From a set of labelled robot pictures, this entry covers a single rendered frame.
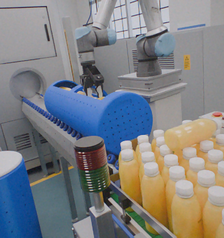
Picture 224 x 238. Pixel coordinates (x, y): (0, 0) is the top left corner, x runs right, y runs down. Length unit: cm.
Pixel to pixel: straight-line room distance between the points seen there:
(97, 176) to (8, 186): 60
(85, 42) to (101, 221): 84
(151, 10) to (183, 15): 258
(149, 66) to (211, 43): 128
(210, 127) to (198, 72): 179
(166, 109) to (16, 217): 93
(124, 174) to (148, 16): 83
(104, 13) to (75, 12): 539
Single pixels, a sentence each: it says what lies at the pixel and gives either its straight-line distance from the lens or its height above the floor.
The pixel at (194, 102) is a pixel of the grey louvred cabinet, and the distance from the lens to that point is 272.
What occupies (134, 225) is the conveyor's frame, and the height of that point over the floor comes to 90.
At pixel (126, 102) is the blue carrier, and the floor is 119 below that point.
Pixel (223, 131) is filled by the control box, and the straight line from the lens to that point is 105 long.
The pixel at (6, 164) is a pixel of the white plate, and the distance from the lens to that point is 110.
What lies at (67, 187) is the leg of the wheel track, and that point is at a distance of 220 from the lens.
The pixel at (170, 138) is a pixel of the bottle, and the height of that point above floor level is 114.
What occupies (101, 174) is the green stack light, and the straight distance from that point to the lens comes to 51.
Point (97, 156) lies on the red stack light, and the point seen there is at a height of 124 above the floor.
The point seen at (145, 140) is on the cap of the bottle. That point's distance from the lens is 91.
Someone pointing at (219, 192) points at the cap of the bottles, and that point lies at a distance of 62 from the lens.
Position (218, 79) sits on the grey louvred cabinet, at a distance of 282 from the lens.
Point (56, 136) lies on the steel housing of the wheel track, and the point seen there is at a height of 86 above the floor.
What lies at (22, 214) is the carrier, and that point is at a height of 84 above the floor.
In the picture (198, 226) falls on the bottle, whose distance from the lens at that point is 67.
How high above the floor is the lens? 144
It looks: 17 degrees down
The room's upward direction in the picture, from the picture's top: 8 degrees counter-clockwise
